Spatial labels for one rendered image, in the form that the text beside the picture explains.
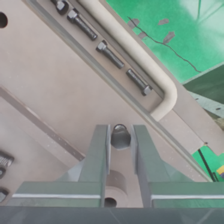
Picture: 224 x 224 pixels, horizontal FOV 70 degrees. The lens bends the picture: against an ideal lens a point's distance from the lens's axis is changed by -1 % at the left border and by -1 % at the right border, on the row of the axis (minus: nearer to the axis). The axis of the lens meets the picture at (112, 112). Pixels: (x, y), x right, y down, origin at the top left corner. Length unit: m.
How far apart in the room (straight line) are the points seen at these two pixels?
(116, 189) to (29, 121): 0.11
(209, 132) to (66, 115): 0.28
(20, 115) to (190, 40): 1.58
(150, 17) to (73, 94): 1.46
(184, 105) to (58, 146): 0.23
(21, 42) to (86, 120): 0.10
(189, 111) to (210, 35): 1.44
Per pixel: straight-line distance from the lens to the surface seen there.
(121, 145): 0.15
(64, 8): 0.30
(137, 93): 0.30
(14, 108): 0.18
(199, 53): 1.69
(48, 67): 0.17
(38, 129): 0.18
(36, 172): 0.22
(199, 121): 0.35
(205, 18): 1.73
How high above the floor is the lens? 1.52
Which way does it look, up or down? 73 degrees down
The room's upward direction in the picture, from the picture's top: 175 degrees counter-clockwise
